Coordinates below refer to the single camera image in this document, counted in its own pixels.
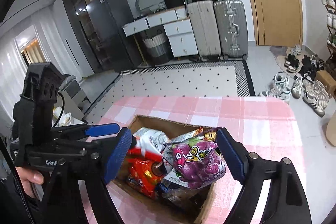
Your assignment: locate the silver suitcase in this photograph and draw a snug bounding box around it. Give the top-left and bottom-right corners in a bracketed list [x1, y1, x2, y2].
[214, 0, 249, 61]

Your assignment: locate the orange red snack packet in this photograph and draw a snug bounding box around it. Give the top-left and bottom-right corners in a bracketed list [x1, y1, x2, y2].
[126, 155, 165, 200]

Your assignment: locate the purple snack packet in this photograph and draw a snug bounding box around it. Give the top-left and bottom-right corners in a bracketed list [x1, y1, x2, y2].
[164, 139, 226, 189]

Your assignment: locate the dark glass cabinet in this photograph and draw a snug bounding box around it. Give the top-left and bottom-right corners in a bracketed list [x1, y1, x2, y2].
[60, 0, 103, 75]

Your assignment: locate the brown cardboard box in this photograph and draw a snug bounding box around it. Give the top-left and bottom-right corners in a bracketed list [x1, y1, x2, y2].
[106, 114, 227, 224]

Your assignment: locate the small cardboard box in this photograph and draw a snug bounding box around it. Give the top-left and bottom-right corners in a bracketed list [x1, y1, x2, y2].
[315, 69, 336, 97]

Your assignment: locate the cream waste bin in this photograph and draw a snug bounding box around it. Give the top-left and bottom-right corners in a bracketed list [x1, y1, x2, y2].
[324, 113, 336, 147]

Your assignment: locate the grey doormat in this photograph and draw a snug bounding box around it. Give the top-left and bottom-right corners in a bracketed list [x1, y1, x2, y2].
[269, 45, 302, 75]

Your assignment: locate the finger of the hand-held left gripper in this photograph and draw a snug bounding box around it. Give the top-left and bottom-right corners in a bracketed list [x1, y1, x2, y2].
[54, 139, 106, 160]
[51, 122, 120, 142]

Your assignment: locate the small white red snack packet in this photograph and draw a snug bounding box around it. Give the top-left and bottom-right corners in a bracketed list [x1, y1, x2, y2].
[128, 127, 171, 160]

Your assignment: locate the grey fridge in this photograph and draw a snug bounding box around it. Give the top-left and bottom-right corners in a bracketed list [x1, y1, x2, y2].
[85, 0, 142, 74]

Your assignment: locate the pink checked tablecloth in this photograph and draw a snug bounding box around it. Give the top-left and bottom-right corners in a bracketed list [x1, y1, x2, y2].
[80, 95, 306, 224]

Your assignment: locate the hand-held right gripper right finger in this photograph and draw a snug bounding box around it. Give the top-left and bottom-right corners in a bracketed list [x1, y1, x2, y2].
[216, 127, 313, 224]

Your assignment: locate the white curtain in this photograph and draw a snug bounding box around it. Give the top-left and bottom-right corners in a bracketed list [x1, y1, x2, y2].
[0, 20, 90, 120]

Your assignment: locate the scattered loose sneakers group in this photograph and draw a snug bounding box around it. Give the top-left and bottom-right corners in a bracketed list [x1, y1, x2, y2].
[258, 44, 332, 118]

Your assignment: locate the white desk with drawers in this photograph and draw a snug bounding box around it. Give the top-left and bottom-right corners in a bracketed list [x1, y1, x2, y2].
[122, 6, 199, 58]

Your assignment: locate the person's left hand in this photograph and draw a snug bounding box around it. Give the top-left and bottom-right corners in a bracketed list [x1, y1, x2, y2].
[16, 166, 45, 199]

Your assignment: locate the grey white laundry basket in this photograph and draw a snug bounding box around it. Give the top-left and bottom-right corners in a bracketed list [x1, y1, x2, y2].
[141, 31, 171, 65]

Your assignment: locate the beige suitcase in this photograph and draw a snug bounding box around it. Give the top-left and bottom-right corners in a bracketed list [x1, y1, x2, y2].
[186, 0, 222, 61]

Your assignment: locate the oval mirror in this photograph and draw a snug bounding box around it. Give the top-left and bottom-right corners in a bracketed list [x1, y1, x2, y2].
[135, 0, 169, 15]

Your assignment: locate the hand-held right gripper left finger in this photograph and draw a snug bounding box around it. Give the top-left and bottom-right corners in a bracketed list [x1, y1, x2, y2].
[39, 127, 133, 224]

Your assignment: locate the wooden shoe rack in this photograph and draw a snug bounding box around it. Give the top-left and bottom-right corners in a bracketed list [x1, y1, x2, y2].
[321, 0, 336, 70]

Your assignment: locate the black bag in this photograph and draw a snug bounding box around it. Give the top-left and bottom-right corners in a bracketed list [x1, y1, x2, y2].
[164, 0, 187, 9]

